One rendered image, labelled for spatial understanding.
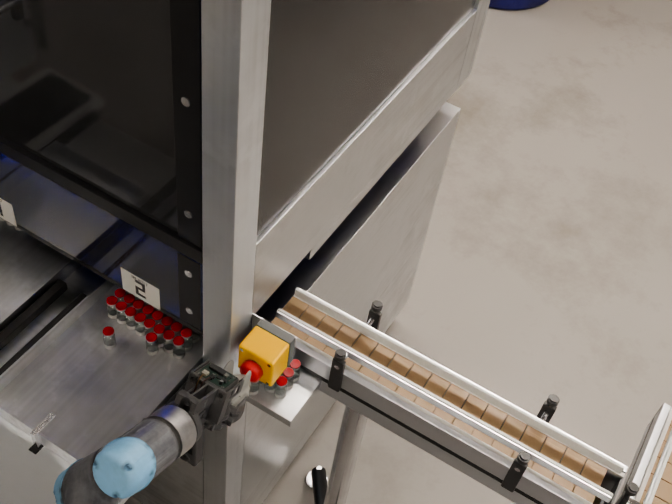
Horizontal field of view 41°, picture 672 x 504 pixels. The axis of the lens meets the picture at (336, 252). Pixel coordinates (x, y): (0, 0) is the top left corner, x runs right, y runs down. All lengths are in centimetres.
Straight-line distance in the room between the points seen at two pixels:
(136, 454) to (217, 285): 34
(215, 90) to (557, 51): 314
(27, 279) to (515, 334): 168
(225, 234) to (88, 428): 47
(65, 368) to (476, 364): 152
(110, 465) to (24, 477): 37
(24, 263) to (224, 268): 58
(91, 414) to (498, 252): 189
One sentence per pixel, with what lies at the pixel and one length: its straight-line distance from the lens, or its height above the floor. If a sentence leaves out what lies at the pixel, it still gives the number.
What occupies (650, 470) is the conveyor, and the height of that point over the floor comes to 93.
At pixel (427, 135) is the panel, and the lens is 219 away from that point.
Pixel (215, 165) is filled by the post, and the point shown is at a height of 141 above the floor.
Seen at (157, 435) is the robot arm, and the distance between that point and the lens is 129.
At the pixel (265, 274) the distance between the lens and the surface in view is 154.
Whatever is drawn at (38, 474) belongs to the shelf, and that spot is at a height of 88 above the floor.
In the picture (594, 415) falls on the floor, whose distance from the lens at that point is 289.
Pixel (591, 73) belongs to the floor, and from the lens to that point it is 414.
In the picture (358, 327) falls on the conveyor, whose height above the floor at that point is 96.
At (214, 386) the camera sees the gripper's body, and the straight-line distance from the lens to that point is 138.
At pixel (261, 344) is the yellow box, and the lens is 153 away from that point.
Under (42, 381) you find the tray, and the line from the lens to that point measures 169.
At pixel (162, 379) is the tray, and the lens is 167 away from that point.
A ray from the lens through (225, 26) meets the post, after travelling 111.
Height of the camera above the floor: 228
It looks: 48 degrees down
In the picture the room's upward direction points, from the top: 9 degrees clockwise
